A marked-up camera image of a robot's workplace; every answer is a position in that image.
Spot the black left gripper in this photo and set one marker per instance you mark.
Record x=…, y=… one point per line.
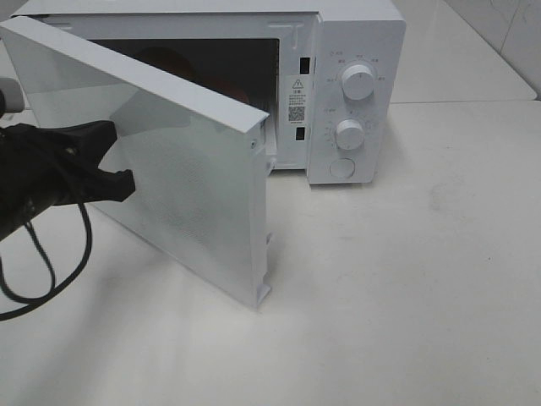
x=34, y=175

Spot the white microwave door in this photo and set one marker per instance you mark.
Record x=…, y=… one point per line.
x=198, y=157

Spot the round white door button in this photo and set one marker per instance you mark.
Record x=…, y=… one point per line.
x=342, y=168

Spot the toy burger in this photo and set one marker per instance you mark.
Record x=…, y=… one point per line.
x=167, y=60

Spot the pink round plate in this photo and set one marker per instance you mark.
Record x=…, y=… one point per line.
x=233, y=91

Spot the white microwave oven body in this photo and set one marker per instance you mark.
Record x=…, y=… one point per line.
x=288, y=56

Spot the lower white microwave knob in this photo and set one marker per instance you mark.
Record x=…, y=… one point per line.
x=349, y=135

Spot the white microwave knob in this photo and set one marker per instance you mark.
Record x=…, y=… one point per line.
x=349, y=135
x=357, y=81

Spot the upper white microwave knob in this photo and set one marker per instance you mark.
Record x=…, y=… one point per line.
x=357, y=81

